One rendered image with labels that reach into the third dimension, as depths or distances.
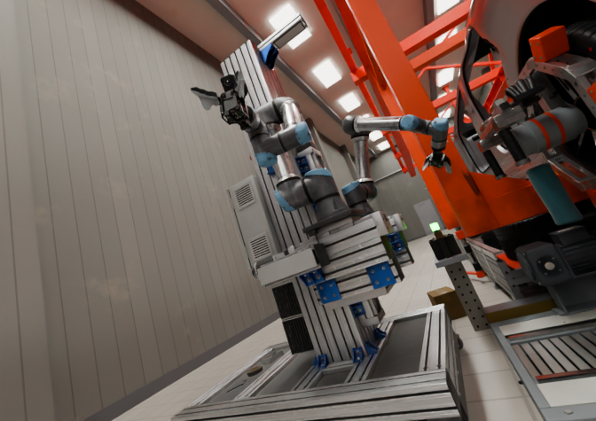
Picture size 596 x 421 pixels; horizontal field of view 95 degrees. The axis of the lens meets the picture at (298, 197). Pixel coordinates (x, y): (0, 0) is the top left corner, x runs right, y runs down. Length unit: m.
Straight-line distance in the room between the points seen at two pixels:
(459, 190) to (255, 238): 1.20
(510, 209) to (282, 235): 1.24
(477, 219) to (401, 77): 1.00
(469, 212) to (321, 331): 1.06
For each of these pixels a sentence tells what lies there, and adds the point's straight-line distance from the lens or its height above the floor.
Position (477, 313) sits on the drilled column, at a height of 0.09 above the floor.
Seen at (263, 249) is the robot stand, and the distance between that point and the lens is 1.46.
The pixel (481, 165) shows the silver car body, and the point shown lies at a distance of 3.90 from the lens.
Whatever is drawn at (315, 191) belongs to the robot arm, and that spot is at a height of 0.95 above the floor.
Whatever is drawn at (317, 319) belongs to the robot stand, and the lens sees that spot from 1.43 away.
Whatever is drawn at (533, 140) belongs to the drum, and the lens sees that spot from 1.42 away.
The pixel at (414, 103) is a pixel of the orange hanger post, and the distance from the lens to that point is 1.98.
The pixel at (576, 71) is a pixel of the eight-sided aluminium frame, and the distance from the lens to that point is 1.30.
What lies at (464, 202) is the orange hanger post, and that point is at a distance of 1.83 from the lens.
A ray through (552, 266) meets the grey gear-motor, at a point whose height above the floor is 0.31.
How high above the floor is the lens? 0.67
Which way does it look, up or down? 14 degrees up
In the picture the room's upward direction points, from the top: 20 degrees counter-clockwise
